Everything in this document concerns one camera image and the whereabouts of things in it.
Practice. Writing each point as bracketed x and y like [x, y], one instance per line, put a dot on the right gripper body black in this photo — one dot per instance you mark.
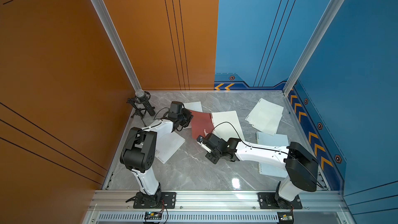
[213, 156]

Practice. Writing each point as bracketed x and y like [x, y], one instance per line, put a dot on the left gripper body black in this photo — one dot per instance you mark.
[184, 118]

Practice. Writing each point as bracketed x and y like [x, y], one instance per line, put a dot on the red spiral notebook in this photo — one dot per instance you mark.
[224, 125]

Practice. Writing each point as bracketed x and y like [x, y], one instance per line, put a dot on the white spiral notebook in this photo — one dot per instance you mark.
[274, 169]
[167, 145]

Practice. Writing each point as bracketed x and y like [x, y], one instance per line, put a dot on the black microphone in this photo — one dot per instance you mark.
[141, 105]

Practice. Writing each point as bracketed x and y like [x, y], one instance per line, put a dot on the torn white page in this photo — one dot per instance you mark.
[265, 116]

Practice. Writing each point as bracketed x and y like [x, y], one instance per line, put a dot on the torn lined page from red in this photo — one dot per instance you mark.
[201, 141]

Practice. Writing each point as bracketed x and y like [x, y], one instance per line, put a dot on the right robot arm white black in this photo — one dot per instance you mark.
[301, 165]

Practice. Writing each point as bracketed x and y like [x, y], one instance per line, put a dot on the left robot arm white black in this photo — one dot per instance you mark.
[138, 152]

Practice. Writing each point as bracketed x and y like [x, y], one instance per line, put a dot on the right circuit board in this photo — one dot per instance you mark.
[285, 218]

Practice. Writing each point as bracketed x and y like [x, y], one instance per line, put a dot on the left green circuit board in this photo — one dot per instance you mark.
[153, 216]

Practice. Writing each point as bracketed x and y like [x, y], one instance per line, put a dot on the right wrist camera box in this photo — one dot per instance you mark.
[212, 141]

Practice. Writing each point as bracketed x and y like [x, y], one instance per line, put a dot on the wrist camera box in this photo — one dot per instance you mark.
[175, 109]
[212, 141]

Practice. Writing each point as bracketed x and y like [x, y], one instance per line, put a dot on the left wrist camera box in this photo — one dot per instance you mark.
[175, 109]

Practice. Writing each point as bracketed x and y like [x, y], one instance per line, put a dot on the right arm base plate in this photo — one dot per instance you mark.
[268, 200]

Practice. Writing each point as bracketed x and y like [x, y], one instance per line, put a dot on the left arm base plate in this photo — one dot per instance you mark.
[159, 200]

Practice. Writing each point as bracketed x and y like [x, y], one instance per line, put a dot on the aluminium front rail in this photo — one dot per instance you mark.
[217, 207]

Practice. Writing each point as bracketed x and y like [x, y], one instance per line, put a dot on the left aluminium corner post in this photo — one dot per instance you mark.
[109, 27]

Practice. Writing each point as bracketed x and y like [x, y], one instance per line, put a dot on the aluminium corner post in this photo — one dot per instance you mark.
[326, 19]
[109, 27]

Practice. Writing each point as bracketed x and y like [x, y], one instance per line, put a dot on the right aluminium corner post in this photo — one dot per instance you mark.
[326, 19]

